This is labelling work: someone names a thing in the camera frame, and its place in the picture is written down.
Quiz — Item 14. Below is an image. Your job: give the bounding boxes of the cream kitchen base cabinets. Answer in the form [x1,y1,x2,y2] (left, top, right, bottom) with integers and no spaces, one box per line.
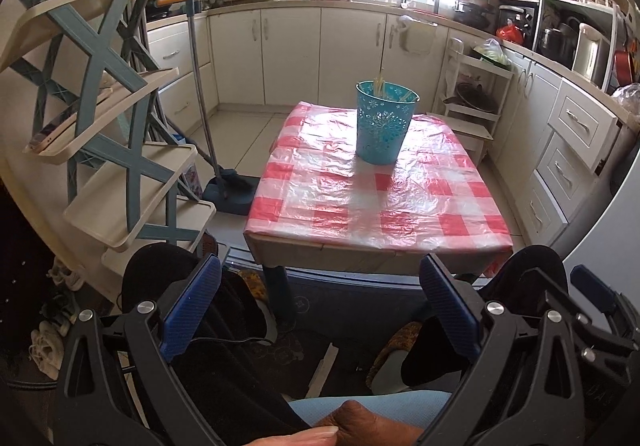
[145,1,628,239]

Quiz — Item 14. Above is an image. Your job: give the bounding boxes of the black frying pan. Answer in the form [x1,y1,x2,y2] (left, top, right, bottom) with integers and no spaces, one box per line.
[146,0,193,22]

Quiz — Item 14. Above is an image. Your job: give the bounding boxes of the red cooking pot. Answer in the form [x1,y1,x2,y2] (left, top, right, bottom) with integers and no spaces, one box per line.
[614,46,640,86]

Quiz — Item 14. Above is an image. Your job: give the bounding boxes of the black cable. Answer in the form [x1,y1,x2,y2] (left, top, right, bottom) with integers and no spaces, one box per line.
[116,293,273,352]

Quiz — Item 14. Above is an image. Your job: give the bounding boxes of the large white appliance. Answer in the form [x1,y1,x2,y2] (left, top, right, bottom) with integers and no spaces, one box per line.
[560,126,640,279]

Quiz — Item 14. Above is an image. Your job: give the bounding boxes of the white electric kettle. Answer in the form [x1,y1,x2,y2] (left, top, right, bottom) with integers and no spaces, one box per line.
[571,23,615,83]

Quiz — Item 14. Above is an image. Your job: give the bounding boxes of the brown patterned slipper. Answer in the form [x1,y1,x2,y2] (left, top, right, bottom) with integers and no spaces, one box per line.
[366,321,426,389]
[239,270,268,303]

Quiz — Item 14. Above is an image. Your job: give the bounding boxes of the cream tiered shelf blue frame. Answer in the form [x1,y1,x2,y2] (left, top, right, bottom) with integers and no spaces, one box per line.
[0,0,218,279]

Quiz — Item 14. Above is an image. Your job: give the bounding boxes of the red plastic bag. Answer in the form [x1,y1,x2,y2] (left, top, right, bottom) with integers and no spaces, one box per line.
[496,22,526,46]

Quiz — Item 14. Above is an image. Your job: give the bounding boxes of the blue dustpan with handle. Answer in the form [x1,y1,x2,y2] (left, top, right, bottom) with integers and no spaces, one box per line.
[184,0,253,199]

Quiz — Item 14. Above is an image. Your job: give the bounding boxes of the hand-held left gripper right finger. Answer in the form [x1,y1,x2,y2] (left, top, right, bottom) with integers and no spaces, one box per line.
[419,253,597,446]

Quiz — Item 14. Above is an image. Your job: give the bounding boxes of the white open shelf unit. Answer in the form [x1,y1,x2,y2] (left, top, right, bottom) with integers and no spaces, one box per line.
[531,0,630,94]

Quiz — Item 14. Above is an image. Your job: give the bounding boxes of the white shoe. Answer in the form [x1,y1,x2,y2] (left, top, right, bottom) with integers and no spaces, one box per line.
[46,255,87,293]
[27,320,68,379]

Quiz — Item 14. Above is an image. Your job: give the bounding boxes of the light blue garment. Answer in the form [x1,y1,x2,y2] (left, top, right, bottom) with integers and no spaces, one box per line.
[289,388,453,429]

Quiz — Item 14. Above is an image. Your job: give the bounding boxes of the green filled plastic bag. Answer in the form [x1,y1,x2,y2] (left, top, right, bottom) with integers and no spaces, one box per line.
[470,39,513,67]

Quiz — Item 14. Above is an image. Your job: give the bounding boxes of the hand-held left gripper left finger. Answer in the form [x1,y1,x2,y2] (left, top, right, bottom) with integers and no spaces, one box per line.
[54,253,223,446]

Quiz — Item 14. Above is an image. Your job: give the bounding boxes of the teal perforated plastic basket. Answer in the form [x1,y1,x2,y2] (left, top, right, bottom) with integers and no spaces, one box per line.
[355,79,422,166]

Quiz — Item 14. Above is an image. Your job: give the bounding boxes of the phone with patterned case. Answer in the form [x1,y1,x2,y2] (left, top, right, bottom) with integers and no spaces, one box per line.
[27,89,115,153]

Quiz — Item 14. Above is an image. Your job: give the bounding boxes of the white paper strip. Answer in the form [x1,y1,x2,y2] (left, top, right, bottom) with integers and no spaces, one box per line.
[305,343,341,399]

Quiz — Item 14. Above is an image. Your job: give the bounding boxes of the black microwave oven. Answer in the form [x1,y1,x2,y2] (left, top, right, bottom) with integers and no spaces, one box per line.
[497,0,540,51]

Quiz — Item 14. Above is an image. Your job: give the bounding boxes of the white hanging cabinet bin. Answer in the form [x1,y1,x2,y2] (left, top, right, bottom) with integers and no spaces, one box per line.
[397,15,438,58]

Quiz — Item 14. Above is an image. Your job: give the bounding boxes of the person's left hand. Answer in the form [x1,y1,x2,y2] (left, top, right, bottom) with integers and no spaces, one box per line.
[252,400,423,446]

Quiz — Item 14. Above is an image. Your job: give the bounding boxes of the dark pan in rack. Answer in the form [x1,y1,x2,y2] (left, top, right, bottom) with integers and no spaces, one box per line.
[452,82,501,114]

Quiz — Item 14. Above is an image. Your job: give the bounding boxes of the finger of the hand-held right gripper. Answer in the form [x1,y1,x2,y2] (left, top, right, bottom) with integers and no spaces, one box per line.
[569,263,637,368]

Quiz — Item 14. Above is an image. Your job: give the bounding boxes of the white slatted storage rack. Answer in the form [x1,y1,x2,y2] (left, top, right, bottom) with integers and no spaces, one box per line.
[434,39,516,164]

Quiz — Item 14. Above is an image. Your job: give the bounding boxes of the red white checked tablecloth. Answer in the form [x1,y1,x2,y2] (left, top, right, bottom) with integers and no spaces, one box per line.
[244,100,513,263]

